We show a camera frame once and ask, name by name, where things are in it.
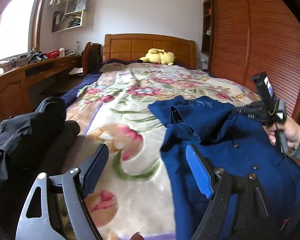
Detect blue wool coat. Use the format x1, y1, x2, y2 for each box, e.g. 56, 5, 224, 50
149, 96, 300, 239

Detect black folded clothes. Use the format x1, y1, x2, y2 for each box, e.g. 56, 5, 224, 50
0, 97, 80, 190

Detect person's right hand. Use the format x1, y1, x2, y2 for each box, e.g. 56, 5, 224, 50
263, 116, 300, 150

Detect floral bed blanket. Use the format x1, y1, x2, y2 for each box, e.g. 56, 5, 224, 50
64, 63, 257, 239

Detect wooden louvered wardrobe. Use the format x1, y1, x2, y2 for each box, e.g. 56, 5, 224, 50
202, 0, 300, 124

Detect yellow plush toy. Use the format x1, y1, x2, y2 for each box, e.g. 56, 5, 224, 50
139, 48, 175, 66

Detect navy bed sheet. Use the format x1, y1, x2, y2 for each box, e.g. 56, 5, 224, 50
61, 59, 141, 108

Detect wooden desk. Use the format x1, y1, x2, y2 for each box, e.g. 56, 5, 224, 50
0, 56, 81, 122

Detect wooden headboard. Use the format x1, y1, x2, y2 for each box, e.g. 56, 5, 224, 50
103, 34, 197, 69

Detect wooden chair with dark bag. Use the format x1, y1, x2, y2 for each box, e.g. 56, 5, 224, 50
82, 42, 102, 77

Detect red basket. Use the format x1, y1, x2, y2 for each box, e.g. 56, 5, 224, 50
45, 50, 59, 59

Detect white wall shelf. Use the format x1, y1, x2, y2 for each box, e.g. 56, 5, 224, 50
52, 0, 89, 33

